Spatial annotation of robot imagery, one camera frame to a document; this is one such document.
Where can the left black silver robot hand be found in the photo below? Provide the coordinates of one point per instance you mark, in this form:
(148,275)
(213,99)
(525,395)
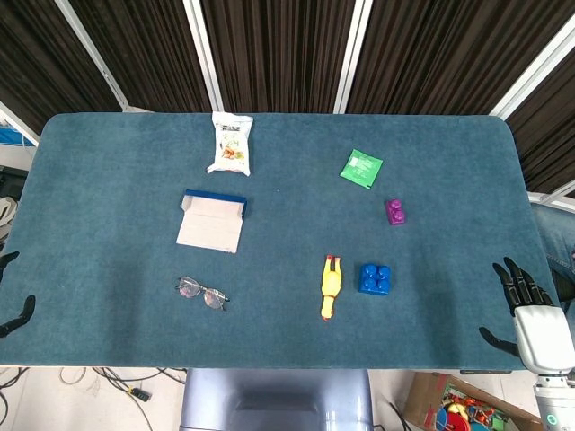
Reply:
(27,307)

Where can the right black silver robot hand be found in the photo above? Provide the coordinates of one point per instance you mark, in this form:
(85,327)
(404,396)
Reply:
(543,336)

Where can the eyeglasses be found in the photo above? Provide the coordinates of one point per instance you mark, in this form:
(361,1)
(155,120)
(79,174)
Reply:
(188,288)

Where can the white box with blue lid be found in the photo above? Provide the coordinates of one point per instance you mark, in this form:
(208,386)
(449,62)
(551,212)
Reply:
(211,224)

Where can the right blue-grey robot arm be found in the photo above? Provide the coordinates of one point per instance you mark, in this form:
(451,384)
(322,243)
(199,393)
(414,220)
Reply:
(554,404)

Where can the cardboard box of toys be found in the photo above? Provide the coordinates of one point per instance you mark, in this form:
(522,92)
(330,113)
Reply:
(424,397)

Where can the person's jeans leg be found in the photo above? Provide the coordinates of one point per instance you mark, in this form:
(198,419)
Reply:
(554,229)

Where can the blue toy brick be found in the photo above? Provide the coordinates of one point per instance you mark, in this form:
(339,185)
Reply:
(374,279)

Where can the purple toy brick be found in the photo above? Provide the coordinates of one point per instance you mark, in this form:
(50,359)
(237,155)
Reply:
(395,213)

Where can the yellow rubber chicken toy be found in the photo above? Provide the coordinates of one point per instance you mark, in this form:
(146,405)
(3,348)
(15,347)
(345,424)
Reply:
(332,283)

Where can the green sachet packet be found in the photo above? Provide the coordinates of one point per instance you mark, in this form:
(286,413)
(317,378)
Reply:
(361,168)

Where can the white snack bag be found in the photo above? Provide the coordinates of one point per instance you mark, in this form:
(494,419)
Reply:
(231,143)

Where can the blue-grey robot torso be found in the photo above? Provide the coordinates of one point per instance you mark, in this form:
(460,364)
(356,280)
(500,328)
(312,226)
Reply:
(274,399)

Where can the teal table cloth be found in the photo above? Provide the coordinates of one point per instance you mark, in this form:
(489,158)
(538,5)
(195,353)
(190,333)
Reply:
(278,224)

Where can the dark brown curtain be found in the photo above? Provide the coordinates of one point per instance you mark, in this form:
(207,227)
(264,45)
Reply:
(283,49)

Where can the white metal frame post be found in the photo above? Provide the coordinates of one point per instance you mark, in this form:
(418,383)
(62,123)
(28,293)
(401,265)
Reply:
(550,197)
(18,123)
(352,54)
(534,67)
(204,54)
(96,58)

